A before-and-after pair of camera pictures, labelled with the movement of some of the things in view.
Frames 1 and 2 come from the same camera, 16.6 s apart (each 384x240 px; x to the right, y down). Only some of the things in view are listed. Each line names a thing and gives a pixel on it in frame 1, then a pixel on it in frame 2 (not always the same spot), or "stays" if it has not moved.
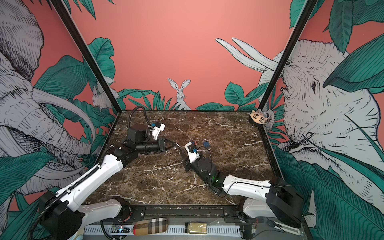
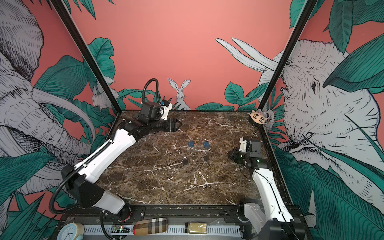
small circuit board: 119,229 stays
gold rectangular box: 198,227 stays
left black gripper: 162,144 → 172,126
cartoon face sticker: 258,116 stays
